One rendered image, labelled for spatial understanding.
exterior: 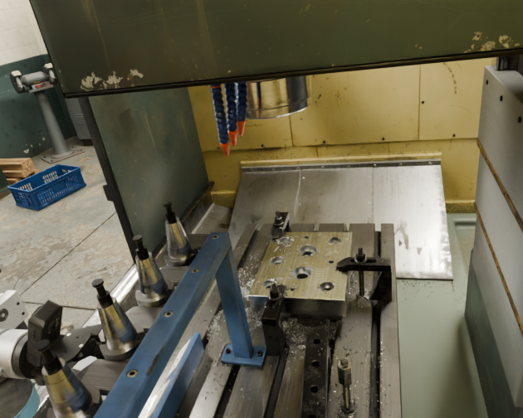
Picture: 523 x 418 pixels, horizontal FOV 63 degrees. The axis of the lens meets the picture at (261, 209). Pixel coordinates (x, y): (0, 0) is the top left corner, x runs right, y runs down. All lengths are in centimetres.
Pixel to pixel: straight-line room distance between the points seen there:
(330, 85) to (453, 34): 140
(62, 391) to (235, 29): 45
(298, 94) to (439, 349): 92
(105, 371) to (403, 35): 55
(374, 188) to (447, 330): 69
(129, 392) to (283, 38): 46
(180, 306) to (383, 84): 140
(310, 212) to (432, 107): 65
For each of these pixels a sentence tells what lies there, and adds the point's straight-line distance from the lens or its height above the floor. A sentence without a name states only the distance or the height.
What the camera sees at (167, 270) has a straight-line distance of 80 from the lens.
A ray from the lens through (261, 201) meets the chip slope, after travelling 194.
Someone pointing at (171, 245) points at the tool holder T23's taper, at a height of 125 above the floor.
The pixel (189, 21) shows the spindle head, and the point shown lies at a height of 162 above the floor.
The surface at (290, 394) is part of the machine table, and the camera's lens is 96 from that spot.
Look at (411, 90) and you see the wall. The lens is 189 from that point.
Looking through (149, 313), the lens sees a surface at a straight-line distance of 71.
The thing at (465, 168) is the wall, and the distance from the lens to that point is 203.
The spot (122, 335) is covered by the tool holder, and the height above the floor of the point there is 125.
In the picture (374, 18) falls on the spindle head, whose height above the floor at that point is 159.
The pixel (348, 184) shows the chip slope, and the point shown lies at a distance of 193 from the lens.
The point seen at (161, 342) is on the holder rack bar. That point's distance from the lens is 64.
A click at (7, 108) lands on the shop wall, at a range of 647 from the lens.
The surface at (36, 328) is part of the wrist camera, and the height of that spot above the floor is 126.
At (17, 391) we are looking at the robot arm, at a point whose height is 109.
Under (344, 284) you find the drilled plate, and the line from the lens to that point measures 105.
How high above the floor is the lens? 164
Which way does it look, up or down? 28 degrees down
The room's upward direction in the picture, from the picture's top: 9 degrees counter-clockwise
